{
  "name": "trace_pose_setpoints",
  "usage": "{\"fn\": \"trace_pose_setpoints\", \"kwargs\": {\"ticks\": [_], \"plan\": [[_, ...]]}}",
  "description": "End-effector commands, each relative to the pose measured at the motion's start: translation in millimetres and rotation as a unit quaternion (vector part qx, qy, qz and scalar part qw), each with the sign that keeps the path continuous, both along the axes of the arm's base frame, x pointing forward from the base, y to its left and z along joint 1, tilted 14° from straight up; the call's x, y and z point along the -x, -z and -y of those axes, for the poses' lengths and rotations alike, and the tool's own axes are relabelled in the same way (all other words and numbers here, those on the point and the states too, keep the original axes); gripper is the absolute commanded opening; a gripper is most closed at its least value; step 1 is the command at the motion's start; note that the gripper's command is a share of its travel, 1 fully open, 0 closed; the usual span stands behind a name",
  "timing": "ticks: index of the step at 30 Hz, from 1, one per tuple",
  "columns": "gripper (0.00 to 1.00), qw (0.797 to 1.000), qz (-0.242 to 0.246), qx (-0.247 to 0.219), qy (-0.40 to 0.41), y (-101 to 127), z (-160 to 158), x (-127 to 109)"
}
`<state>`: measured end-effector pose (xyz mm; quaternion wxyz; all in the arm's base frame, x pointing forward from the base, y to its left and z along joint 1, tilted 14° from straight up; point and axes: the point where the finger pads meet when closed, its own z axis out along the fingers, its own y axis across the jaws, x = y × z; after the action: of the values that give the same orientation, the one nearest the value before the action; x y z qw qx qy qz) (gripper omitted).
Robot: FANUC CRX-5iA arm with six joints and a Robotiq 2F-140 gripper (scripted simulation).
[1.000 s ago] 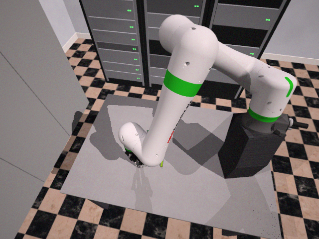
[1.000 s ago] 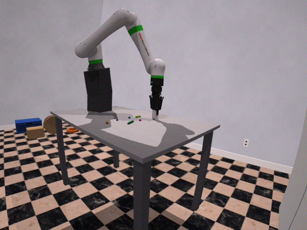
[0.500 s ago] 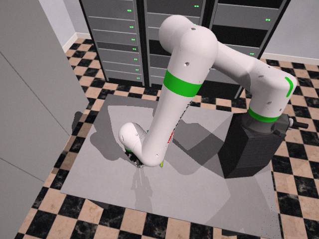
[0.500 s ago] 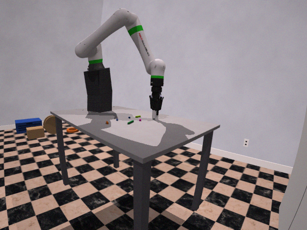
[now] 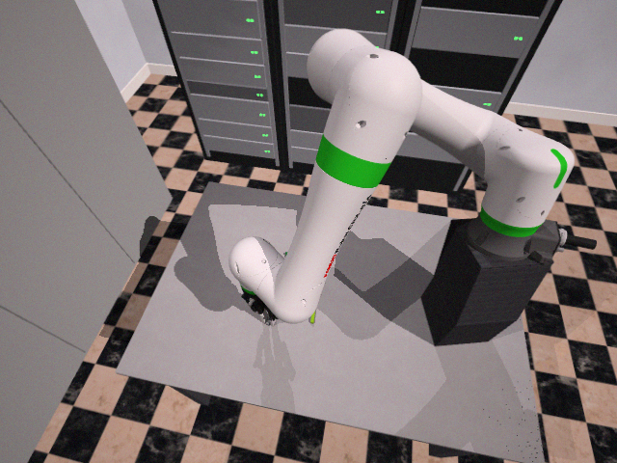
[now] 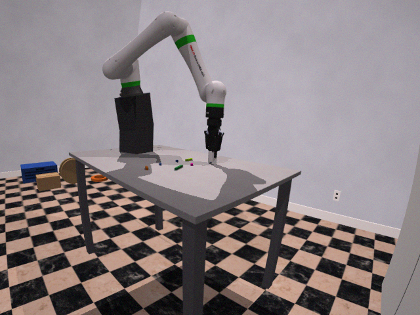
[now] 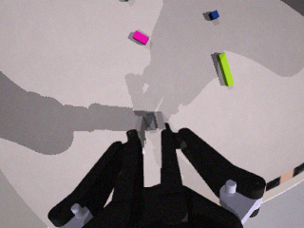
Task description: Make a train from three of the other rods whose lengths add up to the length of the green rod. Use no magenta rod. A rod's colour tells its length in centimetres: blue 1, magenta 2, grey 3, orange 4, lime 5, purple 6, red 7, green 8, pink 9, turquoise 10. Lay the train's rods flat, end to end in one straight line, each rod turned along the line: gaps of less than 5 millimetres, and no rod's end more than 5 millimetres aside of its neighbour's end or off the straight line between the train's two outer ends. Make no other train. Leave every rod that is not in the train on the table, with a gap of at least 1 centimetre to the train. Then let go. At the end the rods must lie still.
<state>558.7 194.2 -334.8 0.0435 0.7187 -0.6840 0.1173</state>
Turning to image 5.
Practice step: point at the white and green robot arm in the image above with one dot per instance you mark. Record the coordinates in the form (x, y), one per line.
(376, 95)

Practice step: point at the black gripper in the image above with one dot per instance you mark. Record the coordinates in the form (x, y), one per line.
(261, 309)

